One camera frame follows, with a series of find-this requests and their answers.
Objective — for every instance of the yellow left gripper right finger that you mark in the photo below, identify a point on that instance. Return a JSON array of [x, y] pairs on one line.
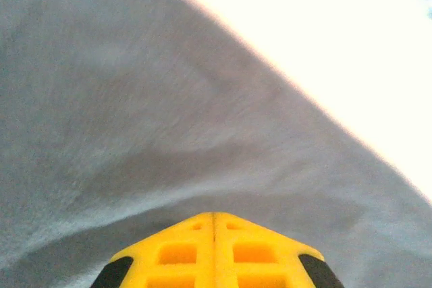
[[287, 267]]

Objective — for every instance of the grey t-shirt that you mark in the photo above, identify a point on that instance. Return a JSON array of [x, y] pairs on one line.
[[135, 99]]

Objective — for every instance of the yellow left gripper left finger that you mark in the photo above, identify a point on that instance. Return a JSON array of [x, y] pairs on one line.
[[152, 267]]

